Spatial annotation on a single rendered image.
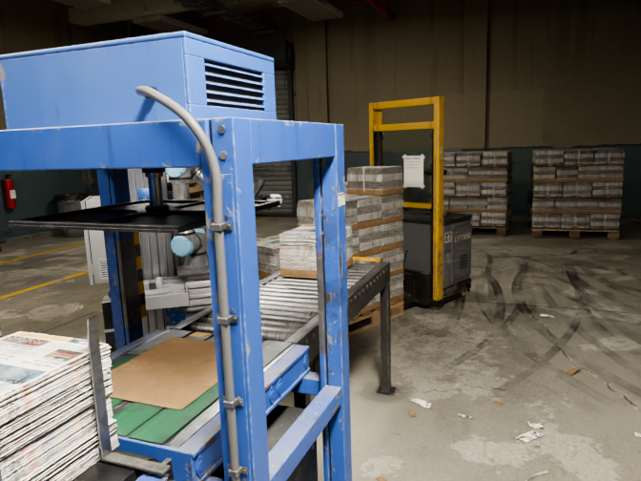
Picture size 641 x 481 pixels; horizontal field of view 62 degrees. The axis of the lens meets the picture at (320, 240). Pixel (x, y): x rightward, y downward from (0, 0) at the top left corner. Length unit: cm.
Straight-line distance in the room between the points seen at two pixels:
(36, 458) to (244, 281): 54
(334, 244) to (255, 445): 68
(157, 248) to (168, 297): 38
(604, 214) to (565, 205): 53
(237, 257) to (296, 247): 165
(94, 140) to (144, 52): 24
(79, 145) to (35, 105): 30
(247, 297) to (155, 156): 36
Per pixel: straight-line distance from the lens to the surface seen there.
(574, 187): 853
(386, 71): 1057
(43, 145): 142
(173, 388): 166
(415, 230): 500
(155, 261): 321
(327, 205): 166
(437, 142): 463
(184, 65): 130
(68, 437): 131
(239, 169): 111
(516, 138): 1016
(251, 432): 126
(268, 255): 357
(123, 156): 126
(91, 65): 147
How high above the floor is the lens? 149
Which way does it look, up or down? 10 degrees down
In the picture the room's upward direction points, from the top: 2 degrees counter-clockwise
